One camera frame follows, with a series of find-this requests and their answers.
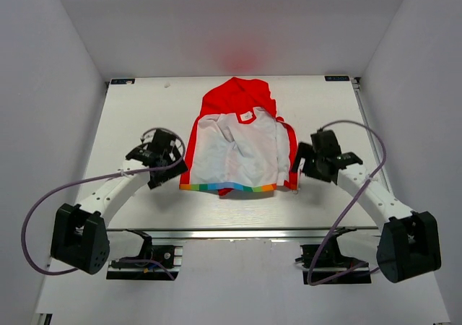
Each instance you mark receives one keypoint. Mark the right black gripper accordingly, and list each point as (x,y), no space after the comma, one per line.
(303,151)

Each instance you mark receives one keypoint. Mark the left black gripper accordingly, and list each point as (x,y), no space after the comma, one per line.
(172,173)

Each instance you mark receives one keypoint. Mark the red rainbow kids jacket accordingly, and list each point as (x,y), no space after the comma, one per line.
(239,142)

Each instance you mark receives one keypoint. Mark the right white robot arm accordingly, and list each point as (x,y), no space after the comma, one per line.
(407,244)

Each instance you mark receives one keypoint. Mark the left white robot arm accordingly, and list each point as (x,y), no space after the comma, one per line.
(80,234)

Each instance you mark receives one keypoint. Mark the right blue table label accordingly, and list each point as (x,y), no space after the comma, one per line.
(337,78)

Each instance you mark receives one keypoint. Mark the blue table label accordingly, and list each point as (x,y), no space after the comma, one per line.
(337,78)
(126,81)

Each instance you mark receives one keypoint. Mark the left blue table label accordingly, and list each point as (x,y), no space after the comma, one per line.
(126,81)

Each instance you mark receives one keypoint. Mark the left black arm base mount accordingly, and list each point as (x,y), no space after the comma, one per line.
(139,255)

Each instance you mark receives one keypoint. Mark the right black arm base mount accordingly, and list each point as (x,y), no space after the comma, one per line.
(331,268)

